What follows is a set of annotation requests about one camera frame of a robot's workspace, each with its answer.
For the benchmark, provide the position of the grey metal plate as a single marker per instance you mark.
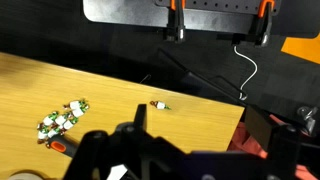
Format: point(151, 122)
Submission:
point(126, 13)

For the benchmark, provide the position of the dark perforated board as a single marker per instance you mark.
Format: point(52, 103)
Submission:
point(220, 4)

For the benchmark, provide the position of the silver metal clip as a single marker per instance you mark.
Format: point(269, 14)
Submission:
point(308, 116)

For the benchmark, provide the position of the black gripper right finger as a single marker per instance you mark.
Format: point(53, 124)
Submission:
point(263, 128)

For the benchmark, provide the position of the green white wrapped candy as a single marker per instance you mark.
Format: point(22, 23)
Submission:
point(68, 124)
point(42, 134)
point(160, 105)
point(75, 104)
point(61, 120)
point(50, 120)
point(53, 132)
point(80, 112)

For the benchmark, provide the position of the black metal bar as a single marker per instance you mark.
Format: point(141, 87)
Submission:
point(196, 80)

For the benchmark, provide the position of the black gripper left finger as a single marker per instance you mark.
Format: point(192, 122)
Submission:
point(141, 116)

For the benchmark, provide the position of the orange black spring clamp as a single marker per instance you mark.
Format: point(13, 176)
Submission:
point(263, 23)
point(175, 20)

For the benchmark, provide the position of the red cloth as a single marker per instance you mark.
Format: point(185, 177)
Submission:
point(245, 140)

